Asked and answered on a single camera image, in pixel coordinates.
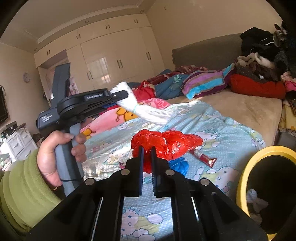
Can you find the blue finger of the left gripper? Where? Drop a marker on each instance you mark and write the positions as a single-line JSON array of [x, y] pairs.
[[110, 106]]

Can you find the pile of dark clothes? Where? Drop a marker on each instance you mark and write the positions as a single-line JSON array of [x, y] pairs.
[[272, 50]]

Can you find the striped purple blue pillow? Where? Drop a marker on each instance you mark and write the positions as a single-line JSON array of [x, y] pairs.
[[203, 83]]

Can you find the person's left hand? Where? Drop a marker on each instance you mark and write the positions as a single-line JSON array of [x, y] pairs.
[[46, 158]]

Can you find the green sleeve left forearm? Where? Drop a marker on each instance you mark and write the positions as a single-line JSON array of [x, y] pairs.
[[25, 197]]

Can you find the light blue Hello Kitty blanket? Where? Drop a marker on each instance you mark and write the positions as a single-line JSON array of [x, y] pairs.
[[171, 174]]

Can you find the blue crumpled wrapper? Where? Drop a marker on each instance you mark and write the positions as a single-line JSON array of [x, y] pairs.
[[180, 165]]

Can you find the round wall clock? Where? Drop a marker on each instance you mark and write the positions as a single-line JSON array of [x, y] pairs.
[[26, 77]]

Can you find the yellow rimmed black trash bin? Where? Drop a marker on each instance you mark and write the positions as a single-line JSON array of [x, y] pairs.
[[271, 173]]

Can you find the cream built-in wardrobe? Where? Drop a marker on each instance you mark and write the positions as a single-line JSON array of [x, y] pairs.
[[103, 53]]

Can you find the white drawer cabinet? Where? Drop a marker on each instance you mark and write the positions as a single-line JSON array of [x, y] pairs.
[[19, 145]]

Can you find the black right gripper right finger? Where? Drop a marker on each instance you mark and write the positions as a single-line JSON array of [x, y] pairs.
[[160, 180]]

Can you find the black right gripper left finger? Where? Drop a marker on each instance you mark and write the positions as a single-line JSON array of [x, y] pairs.
[[133, 185]]

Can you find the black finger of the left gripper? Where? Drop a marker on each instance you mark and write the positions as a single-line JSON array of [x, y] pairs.
[[119, 95]]

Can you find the blue floral quilt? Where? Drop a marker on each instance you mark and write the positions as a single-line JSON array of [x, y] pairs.
[[170, 88]]

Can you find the red plastic bag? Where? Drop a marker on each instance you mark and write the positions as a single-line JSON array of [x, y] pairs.
[[169, 145]]

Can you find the pink Pooh blanket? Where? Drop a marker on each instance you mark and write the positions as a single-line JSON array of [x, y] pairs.
[[117, 115]]

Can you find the red snack stick wrapper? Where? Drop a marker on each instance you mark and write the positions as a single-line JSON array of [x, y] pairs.
[[203, 158]]

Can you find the grey bed headboard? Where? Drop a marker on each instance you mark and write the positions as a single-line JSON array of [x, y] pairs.
[[214, 54]]

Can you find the yellow cartoon blanket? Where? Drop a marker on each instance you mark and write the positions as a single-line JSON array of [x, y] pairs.
[[287, 119]]

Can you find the red folded garment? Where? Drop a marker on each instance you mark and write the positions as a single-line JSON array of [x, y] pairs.
[[244, 85]]

